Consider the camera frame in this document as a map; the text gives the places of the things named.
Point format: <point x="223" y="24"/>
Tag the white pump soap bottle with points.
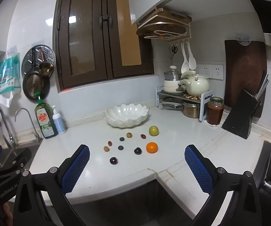
<point x="59" y="123"/>

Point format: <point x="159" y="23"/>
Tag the printed plastic bag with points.
<point x="7" y="75"/>

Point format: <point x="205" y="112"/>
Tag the glass jar of sauce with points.
<point x="215" y="113"/>

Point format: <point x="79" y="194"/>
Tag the tall chrome faucet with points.
<point x="2" y="115"/>

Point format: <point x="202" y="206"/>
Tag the grey corner shelf rack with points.
<point x="206" y="106"/>

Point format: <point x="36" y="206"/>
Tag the round mesh strainer pan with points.
<point x="34" y="84"/>

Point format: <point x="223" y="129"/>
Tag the stainless steel pot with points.
<point x="190" y="109"/>

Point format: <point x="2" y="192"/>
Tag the black knife block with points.
<point x="240" y="115"/>

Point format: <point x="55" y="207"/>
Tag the green dish soap bottle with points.
<point x="45" y="122"/>

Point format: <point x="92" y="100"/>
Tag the red cherry tomato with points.
<point x="109" y="143"/>

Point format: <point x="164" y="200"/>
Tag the dark purple grape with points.
<point x="137" y="150"/>
<point x="113" y="160"/>

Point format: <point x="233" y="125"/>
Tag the brass ladle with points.
<point x="46" y="69"/>

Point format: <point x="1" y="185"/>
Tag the white wall socket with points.
<point x="217" y="72"/>
<point x="205" y="71"/>

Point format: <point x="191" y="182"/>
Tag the steel kitchen sink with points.
<point x="35" y="146"/>

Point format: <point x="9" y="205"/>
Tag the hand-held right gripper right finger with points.
<point x="200" y="169"/>

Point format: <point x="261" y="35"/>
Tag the white rice paddle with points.
<point x="192" y="62"/>

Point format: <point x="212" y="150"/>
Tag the cream ceramic pot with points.
<point x="197" y="86"/>

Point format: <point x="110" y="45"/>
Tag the white ladle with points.
<point x="185" y="67"/>

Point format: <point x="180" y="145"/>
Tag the wooden bead trivet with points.
<point x="192" y="97"/>

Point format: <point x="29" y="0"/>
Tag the white scalloped bowl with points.
<point x="126" y="115"/>

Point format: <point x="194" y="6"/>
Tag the steel steamer pot glass lid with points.
<point x="172" y="75"/>

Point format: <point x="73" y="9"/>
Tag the cream saucepan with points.
<point x="170" y="86"/>

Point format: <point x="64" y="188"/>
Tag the orange tangerine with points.
<point x="152" y="147"/>

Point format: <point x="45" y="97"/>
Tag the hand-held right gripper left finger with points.
<point x="76" y="169"/>

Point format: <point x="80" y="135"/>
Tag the yellow grape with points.
<point x="129" y="135"/>
<point x="106" y="148"/>

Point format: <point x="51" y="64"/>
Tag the small chrome faucet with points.
<point x="32" y="122"/>

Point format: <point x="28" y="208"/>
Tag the black scissors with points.
<point x="174" y="50"/>

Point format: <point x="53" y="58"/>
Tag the dark rectangular cutting board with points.
<point x="243" y="70"/>

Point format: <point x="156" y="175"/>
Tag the red grape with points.
<point x="143" y="136"/>

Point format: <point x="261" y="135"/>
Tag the clear wall hook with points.
<point x="243" y="38"/>

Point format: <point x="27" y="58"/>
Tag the green citrus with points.
<point x="153" y="130"/>

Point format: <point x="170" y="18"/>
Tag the perforated steel steamer plate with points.
<point x="48" y="54"/>

